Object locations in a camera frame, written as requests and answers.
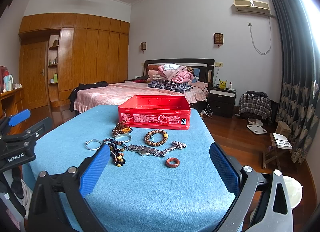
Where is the thin silver bangle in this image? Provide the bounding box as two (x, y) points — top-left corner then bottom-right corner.
(84, 139), (103, 151)

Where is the multicolour bead necklace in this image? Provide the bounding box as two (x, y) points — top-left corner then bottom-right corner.
(102, 137), (128, 168)

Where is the red jade ring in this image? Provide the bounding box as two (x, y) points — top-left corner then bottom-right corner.
(165, 157), (181, 169)

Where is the silver metal watch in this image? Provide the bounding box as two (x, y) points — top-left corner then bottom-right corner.
(127, 144), (175, 157)

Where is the wooden side desk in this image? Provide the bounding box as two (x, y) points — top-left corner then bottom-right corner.
(0, 88), (27, 117)

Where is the white bin bag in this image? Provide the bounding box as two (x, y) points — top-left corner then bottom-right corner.
(283, 176), (303, 209)

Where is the black garment on bed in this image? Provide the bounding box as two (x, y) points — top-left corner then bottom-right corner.
(68, 81), (108, 112)

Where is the small wooden stool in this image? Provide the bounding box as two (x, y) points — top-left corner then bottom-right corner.
(261, 121), (292, 170)

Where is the white box on stool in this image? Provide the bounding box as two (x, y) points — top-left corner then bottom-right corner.
(272, 133), (292, 150)

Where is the white bathroom scale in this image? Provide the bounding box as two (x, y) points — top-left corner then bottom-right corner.
(246, 124), (267, 135)

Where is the wooden wardrobe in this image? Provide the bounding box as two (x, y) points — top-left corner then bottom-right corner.
(18, 13), (130, 109)

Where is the blue table cloth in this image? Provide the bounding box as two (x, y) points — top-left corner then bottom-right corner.
(23, 105), (235, 231)

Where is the plaid bag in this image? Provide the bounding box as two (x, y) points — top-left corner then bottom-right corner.
(239, 91), (272, 120)

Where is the black nightstand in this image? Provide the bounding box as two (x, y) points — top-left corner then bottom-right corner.
(208, 87), (236, 118)

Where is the white bottle on nightstand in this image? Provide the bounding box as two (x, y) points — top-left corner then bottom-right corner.
(228, 82), (233, 90)

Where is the yellow pikachu toy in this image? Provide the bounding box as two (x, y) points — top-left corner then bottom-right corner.
(219, 80), (227, 90)

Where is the red metal tin box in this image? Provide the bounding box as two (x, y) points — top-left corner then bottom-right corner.
(118, 95), (191, 130)

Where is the bed with pink cover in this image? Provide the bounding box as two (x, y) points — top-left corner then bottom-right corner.
(74, 58), (215, 113)

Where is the pile of folded clothes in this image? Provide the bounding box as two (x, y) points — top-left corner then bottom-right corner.
(147, 63), (200, 94)

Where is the dark floral curtain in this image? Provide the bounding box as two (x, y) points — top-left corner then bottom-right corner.
(271, 0), (319, 163)

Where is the wooden bead bracelet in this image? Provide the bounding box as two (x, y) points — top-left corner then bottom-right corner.
(144, 129), (169, 147)

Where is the left wall lamp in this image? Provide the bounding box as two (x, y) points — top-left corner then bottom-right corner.
(140, 42), (147, 51)

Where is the wall lamp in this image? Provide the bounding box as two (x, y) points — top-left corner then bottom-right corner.
(140, 42), (147, 51)
(213, 33), (224, 46)

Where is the right wall lamp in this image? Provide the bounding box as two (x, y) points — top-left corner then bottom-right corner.
(213, 33), (224, 46)

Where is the white air conditioner cable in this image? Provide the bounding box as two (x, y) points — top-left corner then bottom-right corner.
(248, 17), (273, 56)

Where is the wall air conditioner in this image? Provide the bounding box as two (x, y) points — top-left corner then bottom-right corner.
(234, 0), (271, 16)

